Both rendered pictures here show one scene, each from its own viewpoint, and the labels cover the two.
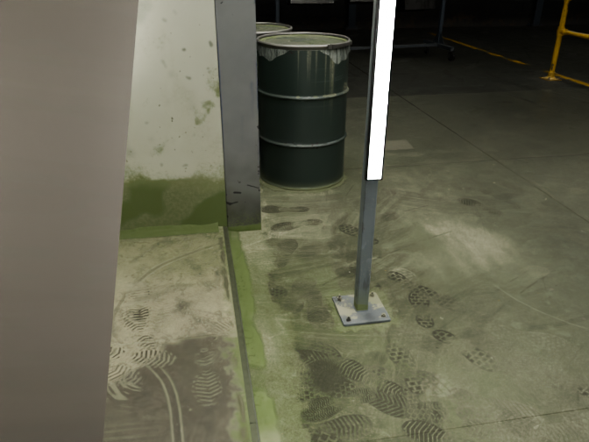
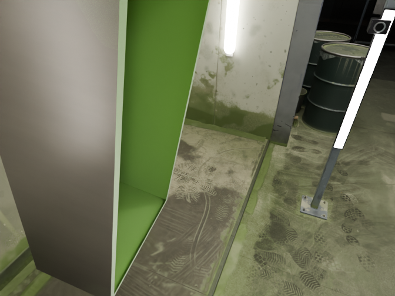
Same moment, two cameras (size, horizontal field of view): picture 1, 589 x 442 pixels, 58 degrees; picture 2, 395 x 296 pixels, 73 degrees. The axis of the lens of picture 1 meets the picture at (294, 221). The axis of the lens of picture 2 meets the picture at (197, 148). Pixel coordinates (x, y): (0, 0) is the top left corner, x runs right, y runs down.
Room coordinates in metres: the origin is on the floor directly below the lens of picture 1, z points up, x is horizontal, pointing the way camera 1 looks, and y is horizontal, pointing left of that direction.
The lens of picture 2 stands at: (0.05, -0.30, 1.61)
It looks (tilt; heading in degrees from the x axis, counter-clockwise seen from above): 35 degrees down; 33
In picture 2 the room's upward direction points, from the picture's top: 1 degrees clockwise
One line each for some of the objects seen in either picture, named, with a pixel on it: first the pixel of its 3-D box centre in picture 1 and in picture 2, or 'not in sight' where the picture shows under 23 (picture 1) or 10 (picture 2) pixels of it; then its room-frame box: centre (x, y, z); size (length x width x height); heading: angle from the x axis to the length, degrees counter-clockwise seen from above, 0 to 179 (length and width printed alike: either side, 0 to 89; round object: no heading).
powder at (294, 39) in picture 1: (303, 41); (349, 50); (3.36, -0.05, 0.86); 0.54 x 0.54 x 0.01
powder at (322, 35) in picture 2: (251, 29); (325, 36); (3.91, 0.31, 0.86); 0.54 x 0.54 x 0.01
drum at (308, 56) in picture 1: (302, 110); (337, 88); (3.36, -0.05, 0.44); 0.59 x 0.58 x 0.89; 25
